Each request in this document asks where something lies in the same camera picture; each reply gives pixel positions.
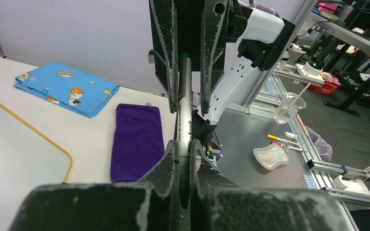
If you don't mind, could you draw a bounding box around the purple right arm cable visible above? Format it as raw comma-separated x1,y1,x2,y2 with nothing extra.
249,0,281,17

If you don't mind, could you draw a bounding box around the yellow-framed whiteboard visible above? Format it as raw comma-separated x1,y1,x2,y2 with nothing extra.
0,104,72,231

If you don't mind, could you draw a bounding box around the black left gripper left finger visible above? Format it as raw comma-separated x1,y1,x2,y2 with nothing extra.
140,140,179,231

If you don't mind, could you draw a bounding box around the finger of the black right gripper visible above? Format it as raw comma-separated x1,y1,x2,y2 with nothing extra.
149,0,179,114
200,0,228,115

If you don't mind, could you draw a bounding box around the red capped pen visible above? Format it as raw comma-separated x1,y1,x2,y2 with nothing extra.
270,141,305,152

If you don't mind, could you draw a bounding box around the clear plastic cup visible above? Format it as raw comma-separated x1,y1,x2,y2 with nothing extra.
273,92,306,125

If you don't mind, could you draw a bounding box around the purple folded cloth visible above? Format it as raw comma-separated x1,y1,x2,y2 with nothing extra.
110,103,165,183

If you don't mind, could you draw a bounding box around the green whiteboard marker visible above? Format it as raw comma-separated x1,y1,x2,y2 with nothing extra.
177,53,192,209

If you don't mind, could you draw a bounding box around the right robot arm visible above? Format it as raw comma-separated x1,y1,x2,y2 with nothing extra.
148,0,295,145

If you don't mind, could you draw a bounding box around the orange capped marker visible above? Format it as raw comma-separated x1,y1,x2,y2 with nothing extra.
267,134,300,146

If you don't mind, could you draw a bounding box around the red storage bin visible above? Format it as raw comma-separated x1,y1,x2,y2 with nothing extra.
308,72,342,96

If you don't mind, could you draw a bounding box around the blue space-print cloth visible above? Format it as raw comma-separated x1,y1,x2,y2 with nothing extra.
14,63,119,118

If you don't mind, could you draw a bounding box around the white textured tray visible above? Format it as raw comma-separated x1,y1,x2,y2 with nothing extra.
253,143,290,170

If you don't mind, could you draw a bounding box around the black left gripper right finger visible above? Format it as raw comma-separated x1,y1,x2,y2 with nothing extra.
190,139,236,231

